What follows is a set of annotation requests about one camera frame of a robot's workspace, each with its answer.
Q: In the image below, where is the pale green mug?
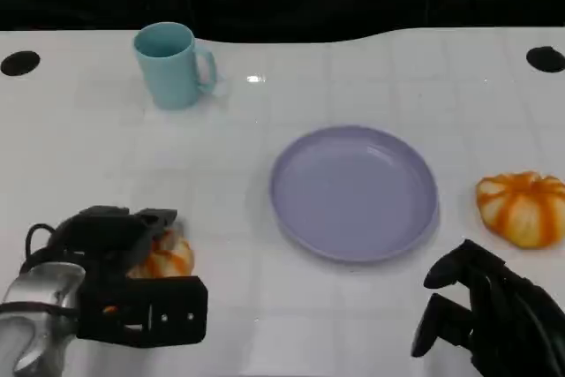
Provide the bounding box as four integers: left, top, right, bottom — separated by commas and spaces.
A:
133, 21, 218, 110

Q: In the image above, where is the thin black looped cable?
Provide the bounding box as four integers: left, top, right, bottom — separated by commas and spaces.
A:
20, 222, 61, 270

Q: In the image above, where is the lilac plate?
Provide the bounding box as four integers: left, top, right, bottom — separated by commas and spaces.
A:
268, 124, 441, 263

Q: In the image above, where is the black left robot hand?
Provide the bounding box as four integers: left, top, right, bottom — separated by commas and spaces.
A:
46, 205, 180, 281

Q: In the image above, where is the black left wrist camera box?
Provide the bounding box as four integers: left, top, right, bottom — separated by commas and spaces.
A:
75, 275, 209, 349

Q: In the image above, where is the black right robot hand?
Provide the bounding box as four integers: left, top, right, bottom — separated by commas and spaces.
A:
410, 238, 565, 377

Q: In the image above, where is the orange and white bread roll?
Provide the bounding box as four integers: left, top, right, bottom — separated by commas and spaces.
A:
475, 170, 565, 249
127, 222, 196, 280

